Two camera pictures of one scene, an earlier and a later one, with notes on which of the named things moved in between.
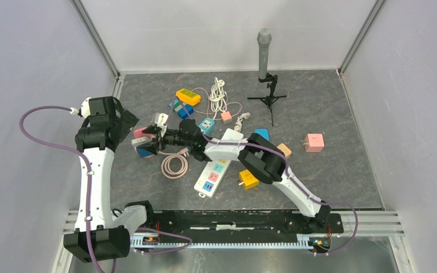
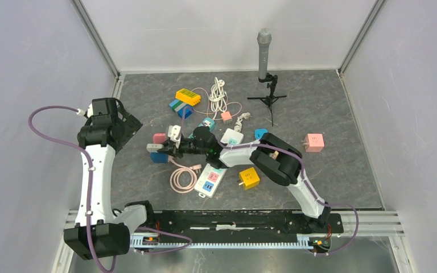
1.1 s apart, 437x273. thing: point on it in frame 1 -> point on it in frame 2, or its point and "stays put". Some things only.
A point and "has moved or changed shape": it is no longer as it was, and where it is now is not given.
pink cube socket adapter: (314, 142) stays put
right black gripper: (153, 146) -> (174, 152)
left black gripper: (127, 121) stays put
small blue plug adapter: (263, 132) stays put
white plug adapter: (136, 141) has moved or changed shape
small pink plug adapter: (226, 115) stays put
